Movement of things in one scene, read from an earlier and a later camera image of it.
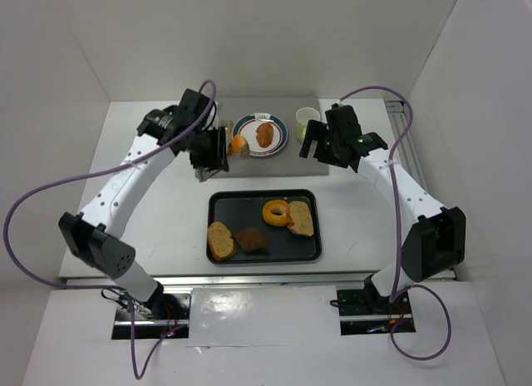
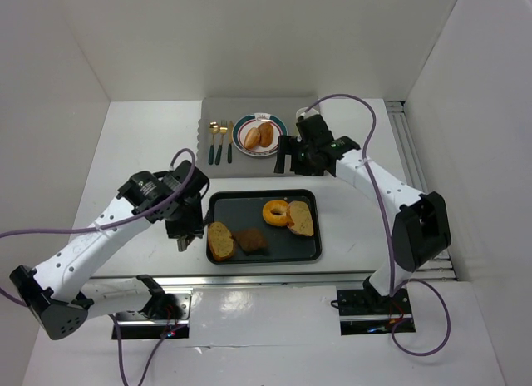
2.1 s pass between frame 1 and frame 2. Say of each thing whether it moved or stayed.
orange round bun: moved
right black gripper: moved
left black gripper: moved
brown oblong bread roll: stayed
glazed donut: stayed
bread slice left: stayed
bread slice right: stayed
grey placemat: stayed
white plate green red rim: stayed
